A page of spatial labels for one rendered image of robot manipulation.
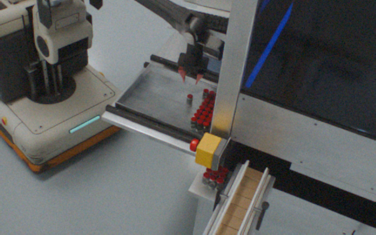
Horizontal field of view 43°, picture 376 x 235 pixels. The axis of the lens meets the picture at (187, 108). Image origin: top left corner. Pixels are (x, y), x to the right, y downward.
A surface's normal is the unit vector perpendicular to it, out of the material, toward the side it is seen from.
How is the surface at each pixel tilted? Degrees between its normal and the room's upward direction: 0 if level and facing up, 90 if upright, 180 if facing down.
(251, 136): 90
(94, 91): 0
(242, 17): 90
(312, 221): 90
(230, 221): 0
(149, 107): 0
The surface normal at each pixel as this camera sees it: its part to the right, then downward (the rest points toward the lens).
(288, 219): -0.41, 0.60
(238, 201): 0.08, -0.73
